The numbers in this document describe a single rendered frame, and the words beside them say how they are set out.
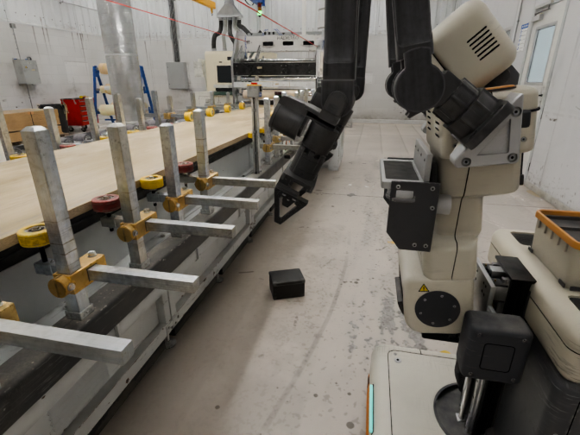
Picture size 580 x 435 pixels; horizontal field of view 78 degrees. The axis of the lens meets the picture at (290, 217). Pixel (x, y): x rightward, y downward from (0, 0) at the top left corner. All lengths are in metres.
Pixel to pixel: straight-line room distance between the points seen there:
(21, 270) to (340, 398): 1.24
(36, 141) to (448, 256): 0.91
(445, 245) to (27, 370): 0.93
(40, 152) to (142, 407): 1.17
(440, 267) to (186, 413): 1.18
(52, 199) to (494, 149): 0.87
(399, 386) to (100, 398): 1.07
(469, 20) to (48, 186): 0.90
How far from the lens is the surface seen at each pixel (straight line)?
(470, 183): 0.88
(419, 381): 1.43
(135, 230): 1.14
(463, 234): 0.93
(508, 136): 0.71
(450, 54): 0.81
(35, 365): 0.95
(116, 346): 0.69
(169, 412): 1.71
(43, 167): 0.90
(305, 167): 0.69
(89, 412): 1.58
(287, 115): 0.68
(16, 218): 1.21
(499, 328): 0.92
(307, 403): 1.67
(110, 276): 0.98
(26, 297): 1.22
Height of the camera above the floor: 1.25
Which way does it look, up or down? 21 degrees down
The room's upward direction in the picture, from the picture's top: straight up
